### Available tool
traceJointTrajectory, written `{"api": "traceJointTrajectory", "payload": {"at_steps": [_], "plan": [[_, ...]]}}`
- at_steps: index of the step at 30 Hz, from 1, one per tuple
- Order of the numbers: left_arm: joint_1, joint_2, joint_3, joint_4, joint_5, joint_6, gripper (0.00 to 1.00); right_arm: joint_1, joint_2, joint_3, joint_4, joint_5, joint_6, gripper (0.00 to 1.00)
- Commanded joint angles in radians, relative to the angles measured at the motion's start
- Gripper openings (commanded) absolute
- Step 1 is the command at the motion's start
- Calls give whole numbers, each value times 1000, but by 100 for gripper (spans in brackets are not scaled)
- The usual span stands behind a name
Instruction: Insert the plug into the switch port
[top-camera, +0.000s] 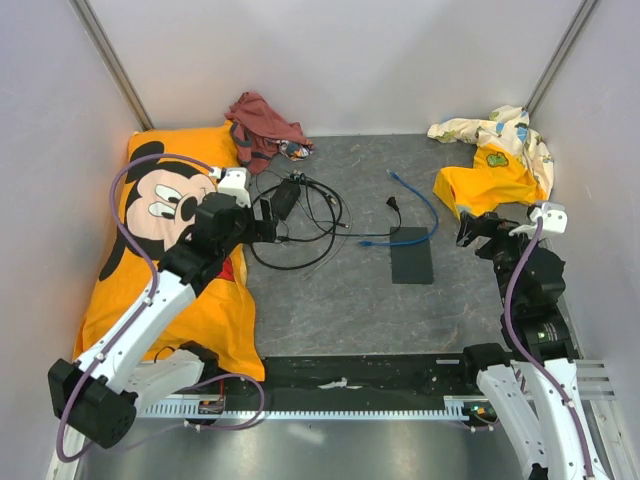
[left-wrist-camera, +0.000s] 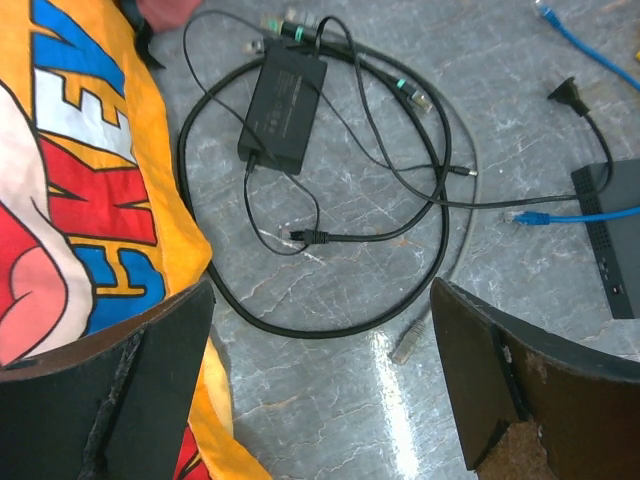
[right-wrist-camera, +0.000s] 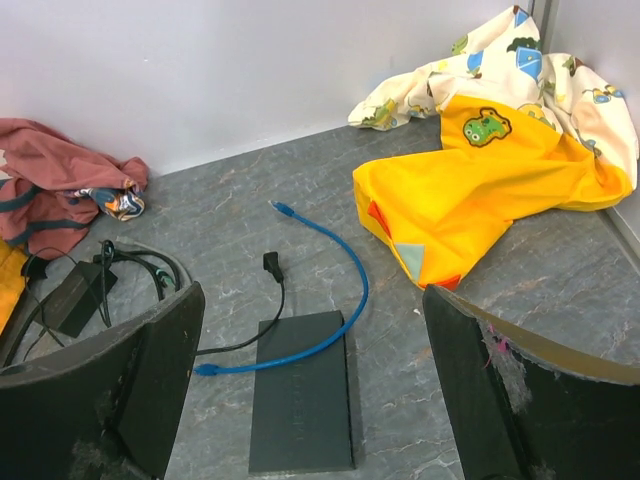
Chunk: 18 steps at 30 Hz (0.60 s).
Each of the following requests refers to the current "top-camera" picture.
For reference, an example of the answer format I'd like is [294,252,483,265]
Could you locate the black looped cable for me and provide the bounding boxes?
[248,169,351,271]

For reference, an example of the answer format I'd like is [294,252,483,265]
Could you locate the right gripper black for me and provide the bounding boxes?
[455,209,546,308]

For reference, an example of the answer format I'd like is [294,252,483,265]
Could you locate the left aluminium corner post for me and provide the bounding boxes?
[69,0,154,131]

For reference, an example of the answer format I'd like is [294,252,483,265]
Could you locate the aluminium corner post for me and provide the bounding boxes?
[525,0,601,117]
[69,0,154,131]

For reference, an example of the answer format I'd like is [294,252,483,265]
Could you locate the yellow patterned children's garment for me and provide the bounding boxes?
[427,105,554,217]

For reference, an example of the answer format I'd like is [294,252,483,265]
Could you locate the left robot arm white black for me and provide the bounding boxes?
[48,193,277,449]

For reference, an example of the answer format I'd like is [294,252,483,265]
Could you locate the blue ethernet cable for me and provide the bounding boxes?
[357,168,441,249]

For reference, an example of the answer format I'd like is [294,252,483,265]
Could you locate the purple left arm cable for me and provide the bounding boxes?
[53,152,221,462]

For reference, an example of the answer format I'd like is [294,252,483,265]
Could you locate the maroon crumpled garment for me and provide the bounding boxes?
[225,92,315,175]

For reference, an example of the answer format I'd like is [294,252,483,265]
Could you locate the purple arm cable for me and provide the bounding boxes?
[53,152,221,462]
[502,214,596,479]

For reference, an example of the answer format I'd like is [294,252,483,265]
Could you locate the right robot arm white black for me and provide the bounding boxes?
[456,202,607,479]

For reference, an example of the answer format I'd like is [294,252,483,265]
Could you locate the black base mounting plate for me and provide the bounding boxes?
[261,353,482,400]

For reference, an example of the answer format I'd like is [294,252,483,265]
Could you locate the right aluminium corner post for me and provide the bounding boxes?
[525,0,601,117]

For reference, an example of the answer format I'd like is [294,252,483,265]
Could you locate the slotted aluminium cable duct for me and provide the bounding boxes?
[140,389,487,421]

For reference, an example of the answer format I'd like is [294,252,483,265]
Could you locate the black network switch box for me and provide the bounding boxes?
[390,227,434,285]

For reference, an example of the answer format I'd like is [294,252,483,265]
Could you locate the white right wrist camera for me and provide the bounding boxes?
[509,201,568,239]

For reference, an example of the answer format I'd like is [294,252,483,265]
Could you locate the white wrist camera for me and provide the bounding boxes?
[509,201,568,239]
[208,167,251,207]

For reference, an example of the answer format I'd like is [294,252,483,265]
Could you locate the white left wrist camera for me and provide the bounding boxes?
[208,167,251,207]

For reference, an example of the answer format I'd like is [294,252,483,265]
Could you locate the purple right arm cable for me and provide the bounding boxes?
[502,214,596,479]

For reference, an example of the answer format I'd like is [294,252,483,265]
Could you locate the black power adapter brick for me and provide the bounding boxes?
[271,179,301,220]

